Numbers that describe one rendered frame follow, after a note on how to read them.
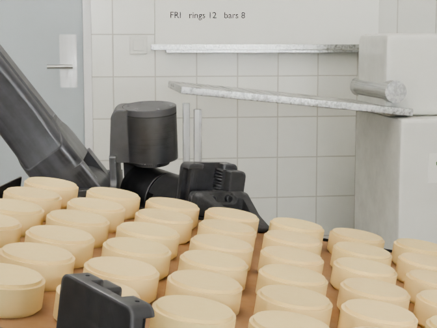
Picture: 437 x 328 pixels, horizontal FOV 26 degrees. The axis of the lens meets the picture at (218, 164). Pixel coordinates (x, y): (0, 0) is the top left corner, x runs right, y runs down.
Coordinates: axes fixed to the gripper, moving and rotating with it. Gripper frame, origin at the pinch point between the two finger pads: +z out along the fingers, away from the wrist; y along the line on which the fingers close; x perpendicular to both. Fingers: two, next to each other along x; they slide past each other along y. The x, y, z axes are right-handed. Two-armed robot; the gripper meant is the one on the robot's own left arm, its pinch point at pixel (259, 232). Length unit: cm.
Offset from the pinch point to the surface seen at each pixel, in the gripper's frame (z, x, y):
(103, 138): -312, -192, 40
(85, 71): -319, -182, 9
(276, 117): -269, -263, 20
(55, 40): -331, -171, -4
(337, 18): -257, -283, -31
